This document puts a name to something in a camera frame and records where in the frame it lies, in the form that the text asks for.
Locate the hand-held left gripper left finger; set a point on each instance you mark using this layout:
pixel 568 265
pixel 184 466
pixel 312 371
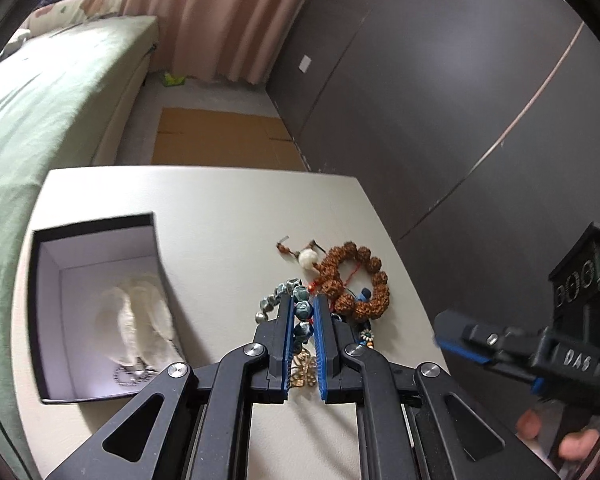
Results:
pixel 286 332

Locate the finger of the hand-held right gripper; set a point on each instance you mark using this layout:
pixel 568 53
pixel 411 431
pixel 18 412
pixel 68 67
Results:
pixel 472 340

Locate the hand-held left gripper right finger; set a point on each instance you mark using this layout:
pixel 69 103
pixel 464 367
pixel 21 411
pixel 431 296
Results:
pixel 322 345

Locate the black jewelry box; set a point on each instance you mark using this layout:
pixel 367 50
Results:
pixel 47 310

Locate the person's right hand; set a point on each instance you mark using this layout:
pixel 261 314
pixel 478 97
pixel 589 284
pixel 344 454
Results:
pixel 577 446

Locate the small flower bead charm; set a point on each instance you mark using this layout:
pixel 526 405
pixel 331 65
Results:
pixel 366 336

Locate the white cloth pouch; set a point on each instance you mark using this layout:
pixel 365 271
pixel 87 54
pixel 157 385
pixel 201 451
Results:
pixel 130 320

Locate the round silver pendant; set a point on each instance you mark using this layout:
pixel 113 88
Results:
pixel 130 375

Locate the flat brown cardboard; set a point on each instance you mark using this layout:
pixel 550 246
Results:
pixel 220 137

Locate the green packet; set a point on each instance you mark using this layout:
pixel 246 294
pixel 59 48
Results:
pixel 172 79

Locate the pink curtain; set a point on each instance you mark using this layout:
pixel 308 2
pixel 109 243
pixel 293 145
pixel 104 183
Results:
pixel 210 15

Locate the bed with green blanket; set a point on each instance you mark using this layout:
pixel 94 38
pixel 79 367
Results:
pixel 40 110

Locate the white wall socket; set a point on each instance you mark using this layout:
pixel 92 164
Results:
pixel 305 63

